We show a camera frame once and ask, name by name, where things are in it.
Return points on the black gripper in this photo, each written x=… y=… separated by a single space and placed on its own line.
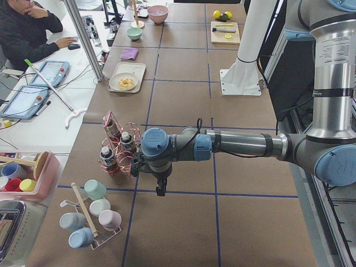
x=161 y=176

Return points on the tea bottle white cap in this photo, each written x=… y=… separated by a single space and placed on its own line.
x=127 y=142

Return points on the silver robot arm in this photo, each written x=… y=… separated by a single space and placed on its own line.
x=327 y=150

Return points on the front tea bottle in rack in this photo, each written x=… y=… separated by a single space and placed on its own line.
x=108 y=159

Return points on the tea bottle in rack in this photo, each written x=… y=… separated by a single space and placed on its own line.
x=108 y=159
x=112 y=129

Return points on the top tea bottle in rack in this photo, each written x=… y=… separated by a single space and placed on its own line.
x=112 y=129

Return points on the cream rectangular tray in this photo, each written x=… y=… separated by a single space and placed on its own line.
x=137 y=69

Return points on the pink cup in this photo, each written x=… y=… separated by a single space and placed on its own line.
x=110 y=220

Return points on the mint green cup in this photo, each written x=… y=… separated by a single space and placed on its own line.
x=95 y=189

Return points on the white cup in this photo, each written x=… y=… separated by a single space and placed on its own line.
x=98 y=206

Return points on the grey cup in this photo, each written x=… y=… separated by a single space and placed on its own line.
x=72 y=221

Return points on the glazed twisted donut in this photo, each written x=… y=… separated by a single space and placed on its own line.
x=126 y=84

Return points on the cream round plate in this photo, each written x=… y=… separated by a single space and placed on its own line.
x=114 y=80

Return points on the pink storage bin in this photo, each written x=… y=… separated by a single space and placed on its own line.
x=42 y=169

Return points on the yellow cup in bin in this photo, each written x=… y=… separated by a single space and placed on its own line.
x=27 y=185

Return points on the purple folded cloth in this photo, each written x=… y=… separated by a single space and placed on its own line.
x=129 y=54

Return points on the black marker pen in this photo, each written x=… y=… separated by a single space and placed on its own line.
x=42 y=108

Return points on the silver toaster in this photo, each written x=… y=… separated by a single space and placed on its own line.
x=20 y=224

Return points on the red cup in bin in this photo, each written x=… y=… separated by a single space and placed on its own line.
x=13 y=185

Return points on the blue cup in bin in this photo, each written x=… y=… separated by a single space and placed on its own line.
x=11 y=171

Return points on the mint green bowl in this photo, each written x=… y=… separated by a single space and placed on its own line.
x=134 y=33

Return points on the far teach pendant tablet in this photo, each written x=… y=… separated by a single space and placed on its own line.
x=54 y=71

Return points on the teach pendant tablet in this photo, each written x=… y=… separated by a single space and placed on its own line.
x=54 y=71
x=26 y=102

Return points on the wooden cutting board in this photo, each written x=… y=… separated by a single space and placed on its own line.
x=218 y=37

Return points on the near teach pendant tablet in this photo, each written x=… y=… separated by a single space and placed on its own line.
x=26 y=102

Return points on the wooden mug tree stand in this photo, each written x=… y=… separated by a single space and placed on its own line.
x=137 y=23

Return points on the black computer mouse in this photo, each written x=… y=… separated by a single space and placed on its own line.
x=73 y=46

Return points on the pink bowl with ice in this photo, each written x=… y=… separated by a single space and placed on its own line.
x=158 y=14

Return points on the yellow plastic knife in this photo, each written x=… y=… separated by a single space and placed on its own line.
x=224 y=25

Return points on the green avocado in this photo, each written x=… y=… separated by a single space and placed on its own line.
x=223 y=17

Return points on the left yellow lemon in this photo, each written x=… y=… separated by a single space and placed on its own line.
x=216 y=14

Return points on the yellow lemon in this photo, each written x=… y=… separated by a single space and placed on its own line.
x=228 y=14
x=216 y=14

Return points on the right yellow lemon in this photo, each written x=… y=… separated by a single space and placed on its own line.
x=228 y=14

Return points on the seated person in black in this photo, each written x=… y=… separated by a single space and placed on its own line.
x=24 y=26

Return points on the copper wire bottle rack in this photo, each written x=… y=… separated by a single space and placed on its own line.
x=123 y=158

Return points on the white cup rack wooden handle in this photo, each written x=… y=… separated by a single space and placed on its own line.
x=100 y=234

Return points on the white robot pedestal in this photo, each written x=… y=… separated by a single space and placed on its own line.
x=242 y=77

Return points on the aluminium frame post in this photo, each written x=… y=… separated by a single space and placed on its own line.
x=86 y=43

